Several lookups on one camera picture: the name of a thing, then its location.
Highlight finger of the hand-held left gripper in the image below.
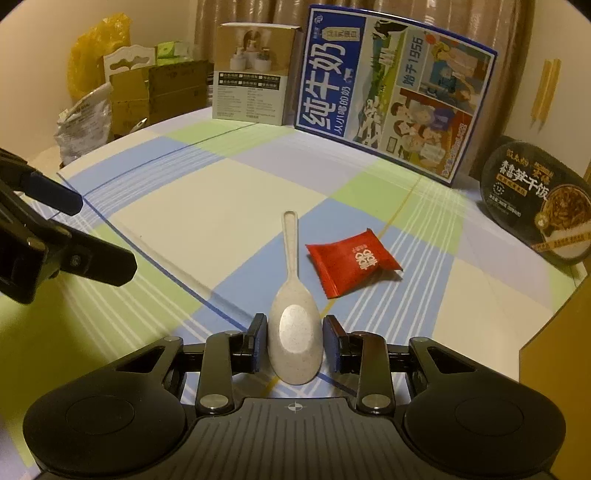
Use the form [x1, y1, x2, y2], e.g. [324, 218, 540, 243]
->
[28, 222, 138, 287]
[18, 172, 85, 216]

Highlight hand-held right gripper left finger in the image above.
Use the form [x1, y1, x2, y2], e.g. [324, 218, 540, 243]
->
[108, 314, 269, 414]

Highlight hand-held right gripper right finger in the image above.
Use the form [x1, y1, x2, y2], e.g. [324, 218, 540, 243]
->
[322, 315, 481, 413]

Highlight beige plastic spoon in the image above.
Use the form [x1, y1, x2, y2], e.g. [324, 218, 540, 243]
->
[269, 211, 324, 385]

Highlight large cardboard box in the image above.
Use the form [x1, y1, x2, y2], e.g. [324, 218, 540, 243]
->
[519, 258, 591, 480]

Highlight plaid cloth covered desktop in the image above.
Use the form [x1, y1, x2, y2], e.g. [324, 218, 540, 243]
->
[0, 115, 591, 480]

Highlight white printed plastic bag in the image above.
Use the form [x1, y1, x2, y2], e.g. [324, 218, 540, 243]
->
[54, 83, 114, 164]

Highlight red snack packet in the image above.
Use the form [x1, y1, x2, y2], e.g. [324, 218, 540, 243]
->
[305, 227, 403, 300]

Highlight yellow plastic bag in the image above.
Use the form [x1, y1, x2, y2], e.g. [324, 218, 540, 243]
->
[69, 14, 132, 100]

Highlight small brown cardboard box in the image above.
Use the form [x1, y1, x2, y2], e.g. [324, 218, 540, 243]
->
[108, 60, 213, 137]

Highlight green tissue packs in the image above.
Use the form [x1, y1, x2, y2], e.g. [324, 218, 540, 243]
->
[154, 41, 195, 65]

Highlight white product picture box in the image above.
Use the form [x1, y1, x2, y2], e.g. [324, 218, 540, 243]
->
[212, 23, 303, 126]

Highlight black instant rice bowl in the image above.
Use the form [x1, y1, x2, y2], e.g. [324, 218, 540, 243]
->
[480, 136, 591, 265]

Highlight blue illustrated milk carton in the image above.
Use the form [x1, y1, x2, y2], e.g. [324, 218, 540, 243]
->
[293, 4, 498, 186]

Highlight yellow hanging tassel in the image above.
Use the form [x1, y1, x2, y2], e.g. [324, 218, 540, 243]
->
[531, 58, 561, 130]

